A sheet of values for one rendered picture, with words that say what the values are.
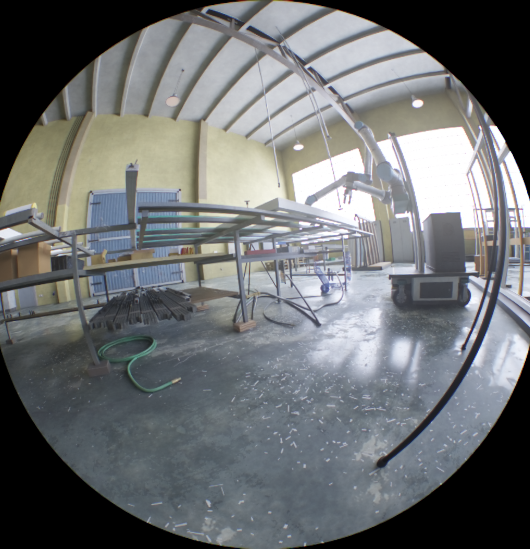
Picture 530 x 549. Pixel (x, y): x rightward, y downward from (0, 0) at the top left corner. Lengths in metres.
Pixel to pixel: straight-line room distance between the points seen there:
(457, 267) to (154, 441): 2.19
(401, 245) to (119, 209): 11.46
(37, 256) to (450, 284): 2.92
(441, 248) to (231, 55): 8.48
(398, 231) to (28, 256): 9.28
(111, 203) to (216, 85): 6.56
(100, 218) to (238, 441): 7.68
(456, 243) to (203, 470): 2.08
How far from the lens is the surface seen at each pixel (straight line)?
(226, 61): 8.73
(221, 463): 0.61
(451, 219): 1.90
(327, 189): 1.95
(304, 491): 0.55
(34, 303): 8.84
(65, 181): 8.61
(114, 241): 7.48
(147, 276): 7.30
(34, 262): 1.39
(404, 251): 8.48
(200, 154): 9.15
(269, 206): 1.25
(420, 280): 1.74
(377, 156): 1.82
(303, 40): 8.61
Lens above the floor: 0.53
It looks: 4 degrees down
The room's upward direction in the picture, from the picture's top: 6 degrees counter-clockwise
